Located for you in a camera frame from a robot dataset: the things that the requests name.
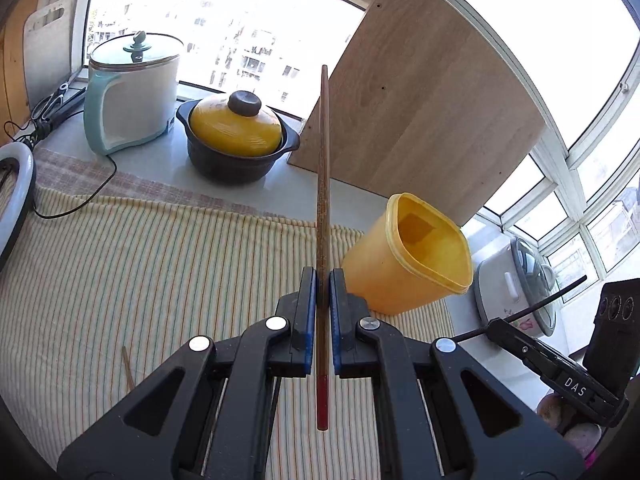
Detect white ring light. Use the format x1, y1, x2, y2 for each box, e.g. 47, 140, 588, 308
0, 142, 36, 269

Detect striped table cloth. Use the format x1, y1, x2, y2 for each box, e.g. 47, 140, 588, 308
0, 186, 457, 480

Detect black scissors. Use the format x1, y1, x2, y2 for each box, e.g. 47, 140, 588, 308
30, 82, 86, 134

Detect brown chopstick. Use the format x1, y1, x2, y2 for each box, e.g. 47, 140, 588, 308
122, 346, 136, 393

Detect white cutting board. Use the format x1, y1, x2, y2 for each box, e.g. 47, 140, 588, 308
23, 0, 72, 110

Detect black pot yellow lid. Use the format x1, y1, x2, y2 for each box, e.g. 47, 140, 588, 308
176, 90, 300, 185

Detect right hand in glove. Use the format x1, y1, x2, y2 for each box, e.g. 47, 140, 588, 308
536, 391, 603, 460

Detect white teal electric cooker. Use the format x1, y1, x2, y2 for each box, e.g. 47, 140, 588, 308
84, 30, 183, 155

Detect black power cable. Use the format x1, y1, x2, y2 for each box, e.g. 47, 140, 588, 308
2, 119, 120, 220

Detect red-tipped wooden chopstick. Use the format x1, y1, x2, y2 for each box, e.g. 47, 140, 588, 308
316, 65, 331, 431

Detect black chopstick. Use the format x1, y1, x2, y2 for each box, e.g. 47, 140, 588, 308
452, 275, 587, 344

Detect floral white rice cooker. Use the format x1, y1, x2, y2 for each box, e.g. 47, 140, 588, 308
473, 238, 558, 324

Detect light wood board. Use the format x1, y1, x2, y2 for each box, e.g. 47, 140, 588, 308
287, 0, 547, 228

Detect yellow plastic container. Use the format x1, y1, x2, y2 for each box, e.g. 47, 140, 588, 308
341, 193, 473, 315

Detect pine plank board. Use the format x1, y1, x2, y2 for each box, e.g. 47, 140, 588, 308
1, 0, 38, 126

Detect checked pink cloth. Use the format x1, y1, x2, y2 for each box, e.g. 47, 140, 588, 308
35, 148, 278, 218

